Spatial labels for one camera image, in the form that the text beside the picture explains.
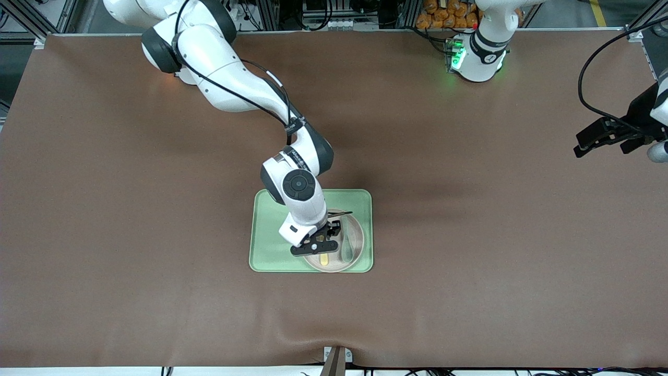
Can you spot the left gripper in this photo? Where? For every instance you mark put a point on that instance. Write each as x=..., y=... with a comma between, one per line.
x=637, y=114

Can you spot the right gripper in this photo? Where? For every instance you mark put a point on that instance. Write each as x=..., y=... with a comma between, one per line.
x=332, y=228

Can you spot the teal plastic spoon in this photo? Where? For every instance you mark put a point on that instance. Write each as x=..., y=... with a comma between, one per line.
x=347, y=253

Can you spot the round beige plate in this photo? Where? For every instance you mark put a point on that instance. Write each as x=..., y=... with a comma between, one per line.
x=358, y=235

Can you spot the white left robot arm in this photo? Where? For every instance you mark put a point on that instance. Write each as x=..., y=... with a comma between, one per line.
x=480, y=62

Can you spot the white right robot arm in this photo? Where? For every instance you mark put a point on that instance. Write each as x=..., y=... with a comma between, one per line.
x=224, y=68

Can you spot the light green rectangular tray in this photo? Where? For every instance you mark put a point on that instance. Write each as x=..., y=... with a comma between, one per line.
x=271, y=235

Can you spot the brown table mat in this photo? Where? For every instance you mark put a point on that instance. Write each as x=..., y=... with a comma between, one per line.
x=156, y=235

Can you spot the orange bread piece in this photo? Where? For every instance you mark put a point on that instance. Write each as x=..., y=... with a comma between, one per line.
x=445, y=13
x=424, y=21
x=472, y=20
x=431, y=5
x=460, y=9
x=449, y=22

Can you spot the white connector strip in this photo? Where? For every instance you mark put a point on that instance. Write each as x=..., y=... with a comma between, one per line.
x=344, y=24

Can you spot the aluminium frame profile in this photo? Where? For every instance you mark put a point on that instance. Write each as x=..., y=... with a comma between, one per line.
x=407, y=13
x=639, y=26
x=67, y=15
x=269, y=15

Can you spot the aluminium camera post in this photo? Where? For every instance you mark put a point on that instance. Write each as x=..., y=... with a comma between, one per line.
x=336, y=363

